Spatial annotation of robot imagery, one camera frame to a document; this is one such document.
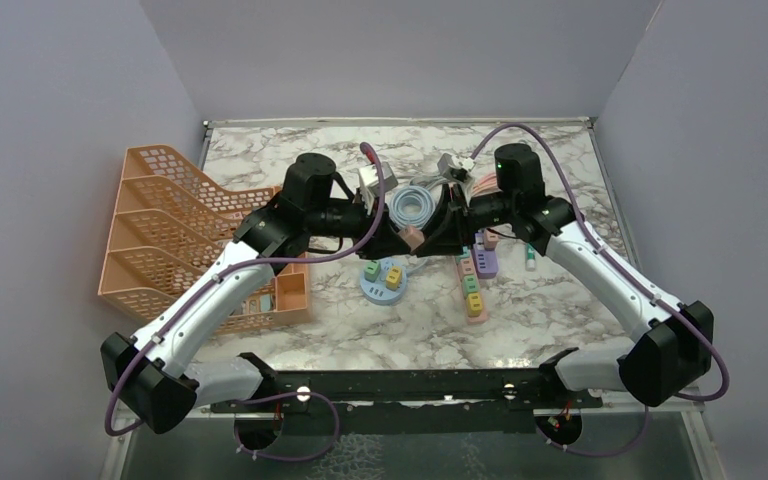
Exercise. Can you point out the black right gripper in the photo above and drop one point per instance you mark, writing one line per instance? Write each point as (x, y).
(446, 232)

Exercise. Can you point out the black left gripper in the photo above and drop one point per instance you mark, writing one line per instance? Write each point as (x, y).
(384, 241)

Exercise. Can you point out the green charger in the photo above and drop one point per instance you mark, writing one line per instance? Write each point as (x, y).
(372, 271)

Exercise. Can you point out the yellow olive charger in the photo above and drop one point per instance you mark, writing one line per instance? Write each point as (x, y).
(394, 278)
(475, 305)

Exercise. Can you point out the brown pink small charger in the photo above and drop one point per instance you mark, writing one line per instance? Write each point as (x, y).
(412, 236)

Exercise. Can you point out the pink charger adapter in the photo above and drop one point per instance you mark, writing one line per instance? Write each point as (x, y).
(466, 267)

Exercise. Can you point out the green charger adapter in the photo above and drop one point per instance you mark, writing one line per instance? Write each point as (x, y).
(470, 285)

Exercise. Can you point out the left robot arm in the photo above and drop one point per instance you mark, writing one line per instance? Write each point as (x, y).
(150, 374)

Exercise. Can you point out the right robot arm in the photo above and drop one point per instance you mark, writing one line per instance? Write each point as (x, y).
(672, 354)

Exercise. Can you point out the blue round power socket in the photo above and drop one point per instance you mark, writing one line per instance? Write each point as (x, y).
(376, 292)

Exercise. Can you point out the purple power strip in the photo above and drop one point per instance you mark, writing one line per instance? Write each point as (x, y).
(486, 262)

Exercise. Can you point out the white green glue stick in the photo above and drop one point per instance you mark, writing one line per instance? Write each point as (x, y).
(531, 260)

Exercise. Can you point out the pink power strip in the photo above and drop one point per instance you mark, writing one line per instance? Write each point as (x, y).
(484, 317)

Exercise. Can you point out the orange plastic file organizer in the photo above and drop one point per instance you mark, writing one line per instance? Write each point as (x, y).
(170, 223)

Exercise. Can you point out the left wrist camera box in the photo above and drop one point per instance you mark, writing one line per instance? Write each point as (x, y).
(369, 180)

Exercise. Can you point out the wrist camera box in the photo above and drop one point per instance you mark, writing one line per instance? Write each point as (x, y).
(369, 180)
(456, 169)

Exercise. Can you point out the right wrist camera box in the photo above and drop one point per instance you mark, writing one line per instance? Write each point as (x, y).
(456, 169)

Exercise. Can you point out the black metal base rail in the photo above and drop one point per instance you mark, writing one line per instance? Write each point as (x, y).
(391, 402)

